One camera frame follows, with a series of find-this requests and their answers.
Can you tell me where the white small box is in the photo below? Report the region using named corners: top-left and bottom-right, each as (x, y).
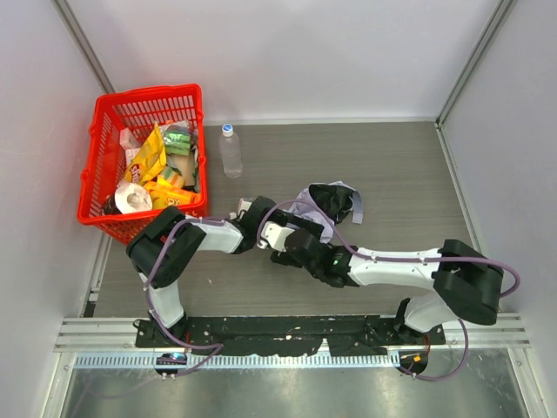
top-left (119, 128), bottom-right (141, 165)

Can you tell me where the white tape roll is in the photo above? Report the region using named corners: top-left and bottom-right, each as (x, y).
top-left (114, 181), bottom-right (152, 214)

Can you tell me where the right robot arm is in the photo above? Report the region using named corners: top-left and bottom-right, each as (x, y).
top-left (262, 224), bottom-right (503, 334)

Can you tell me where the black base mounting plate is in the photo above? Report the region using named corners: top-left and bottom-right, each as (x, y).
top-left (135, 315), bottom-right (445, 357)

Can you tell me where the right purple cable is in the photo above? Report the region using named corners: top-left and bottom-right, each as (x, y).
top-left (256, 199), bottom-right (521, 383)

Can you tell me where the orange snack package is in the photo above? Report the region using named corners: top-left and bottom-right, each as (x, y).
top-left (144, 181), bottom-right (201, 210)

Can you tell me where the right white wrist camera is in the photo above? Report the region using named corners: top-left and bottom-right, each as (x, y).
top-left (257, 221), bottom-right (294, 253)

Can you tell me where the lavender folding umbrella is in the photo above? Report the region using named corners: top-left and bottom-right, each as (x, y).
top-left (288, 181), bottom-right (364, 243)

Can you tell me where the aluminium rail frame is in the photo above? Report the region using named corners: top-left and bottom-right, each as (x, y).
top-left (54, 313), bottom-right (531, 353)

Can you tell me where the green sponge pack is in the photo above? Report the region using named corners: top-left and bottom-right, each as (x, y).
top-left (161, 124), bottom-right (191, 156)

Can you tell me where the clear plastic water bottle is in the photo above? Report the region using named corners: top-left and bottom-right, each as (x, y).
top-left (219, 124), bottom-right (243, 178)

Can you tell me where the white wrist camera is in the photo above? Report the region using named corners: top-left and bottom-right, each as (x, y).
top-left (257, 221), bottom-right (294, 253)
top-left (229, 198), bottom-right (254, 220)

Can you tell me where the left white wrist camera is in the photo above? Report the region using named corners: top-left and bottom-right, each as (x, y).
top-left (229, 198), bottom-right (254, 220)

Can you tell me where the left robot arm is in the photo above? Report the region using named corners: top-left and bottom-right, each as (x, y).
top-left (126, 197), bottom-right (275, 346)

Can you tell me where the white slotted cable duct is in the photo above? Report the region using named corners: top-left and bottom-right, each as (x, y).
top-left (74, 351), bottom-right (399, 372)

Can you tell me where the yellow chips bag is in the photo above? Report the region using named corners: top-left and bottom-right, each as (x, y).
top-left (123, 124), bottom-right (166, 185)

